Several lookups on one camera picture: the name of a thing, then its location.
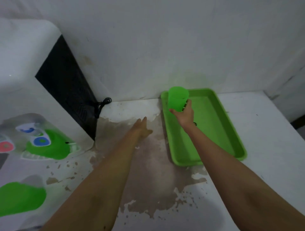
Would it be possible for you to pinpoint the green plastic tray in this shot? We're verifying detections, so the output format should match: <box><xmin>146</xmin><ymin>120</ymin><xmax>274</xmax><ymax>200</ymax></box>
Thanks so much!
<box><xmin>161</xmin><ymin>88</ymin><xmax>247</xmax><ymax>167</ymax></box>

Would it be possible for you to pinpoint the black power cable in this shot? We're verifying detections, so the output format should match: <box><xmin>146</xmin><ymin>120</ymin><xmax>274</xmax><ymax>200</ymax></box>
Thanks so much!
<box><xmin>94</xmin><ymin>97</ymin><xmax>112</xmax><ymax>119</ymax></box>

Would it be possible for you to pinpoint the person's left hand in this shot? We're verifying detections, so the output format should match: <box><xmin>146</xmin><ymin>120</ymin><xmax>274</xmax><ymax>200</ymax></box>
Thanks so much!
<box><xmin>131</xmin><ymin>116</ymin><xmax>153</xmax><ymax>141</ymax></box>

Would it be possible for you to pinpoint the person's left forearm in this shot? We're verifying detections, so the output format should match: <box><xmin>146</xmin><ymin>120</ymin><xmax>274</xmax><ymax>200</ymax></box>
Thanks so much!
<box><xmin>39</xmin><ymin>130</ymin><xmax>146</xmax><ymax>231</ymax></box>

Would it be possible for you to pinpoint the white water dispenser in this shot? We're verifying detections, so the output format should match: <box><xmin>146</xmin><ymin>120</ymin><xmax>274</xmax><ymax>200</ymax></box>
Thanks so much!
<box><xmin>0</xmin><ymin>18</ymin><xmax>112</xmax><ymax>231</ymax></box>

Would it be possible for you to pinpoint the person's right forearm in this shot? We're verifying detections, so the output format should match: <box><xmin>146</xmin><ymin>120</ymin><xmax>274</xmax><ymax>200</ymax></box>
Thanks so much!
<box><xmin>182</xmin><ymin>123</ymin><xmax>305</xmax><ymax>231</ymax></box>

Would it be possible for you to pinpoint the person's right hand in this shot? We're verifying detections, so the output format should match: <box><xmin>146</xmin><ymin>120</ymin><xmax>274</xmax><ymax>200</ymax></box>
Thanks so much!
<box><xmin>169</xmin><ymin>99</ymin><xmax>195</xmax><ymax>129</ymax></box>

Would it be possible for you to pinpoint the green plastic cup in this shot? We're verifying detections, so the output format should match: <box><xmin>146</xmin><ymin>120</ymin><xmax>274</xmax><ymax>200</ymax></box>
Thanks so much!
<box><xmin>0</xmin><ymin>181</ymin><xmax>47</xmax><ymax>218</ymax></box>
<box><xmin>168</xmin><ymin>86</ymin><xmax>190</xmax><ymax>112</ymax></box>

